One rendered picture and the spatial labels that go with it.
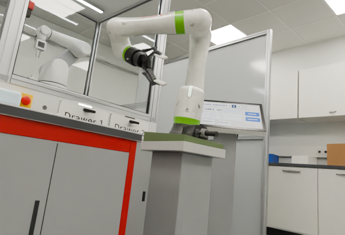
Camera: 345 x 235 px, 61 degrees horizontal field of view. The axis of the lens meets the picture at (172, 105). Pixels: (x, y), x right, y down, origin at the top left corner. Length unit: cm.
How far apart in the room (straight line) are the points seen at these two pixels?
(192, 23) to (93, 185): 90
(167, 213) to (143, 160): 69
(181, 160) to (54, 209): 54
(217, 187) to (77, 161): 131
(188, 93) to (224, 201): 98
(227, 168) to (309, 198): 194
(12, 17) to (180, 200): 111
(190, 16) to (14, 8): 82
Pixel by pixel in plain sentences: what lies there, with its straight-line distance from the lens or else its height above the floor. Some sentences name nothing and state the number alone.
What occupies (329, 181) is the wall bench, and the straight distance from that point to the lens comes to 383.
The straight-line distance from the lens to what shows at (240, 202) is 282.
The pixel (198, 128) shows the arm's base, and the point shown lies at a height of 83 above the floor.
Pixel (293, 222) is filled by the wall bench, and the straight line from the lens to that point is 400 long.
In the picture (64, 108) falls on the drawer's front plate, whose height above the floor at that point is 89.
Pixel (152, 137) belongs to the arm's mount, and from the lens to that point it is 134.
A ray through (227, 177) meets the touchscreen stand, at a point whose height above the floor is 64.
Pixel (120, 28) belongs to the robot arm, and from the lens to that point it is 156.
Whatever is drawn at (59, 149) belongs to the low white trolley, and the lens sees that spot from 93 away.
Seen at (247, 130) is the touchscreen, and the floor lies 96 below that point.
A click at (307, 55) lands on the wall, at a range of 509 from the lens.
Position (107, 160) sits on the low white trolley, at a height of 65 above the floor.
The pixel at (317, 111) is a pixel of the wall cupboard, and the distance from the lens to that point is 436.
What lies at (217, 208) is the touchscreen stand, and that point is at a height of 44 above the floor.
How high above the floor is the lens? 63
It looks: 13 degrees up
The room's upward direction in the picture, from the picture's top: 6 degrees clockwise
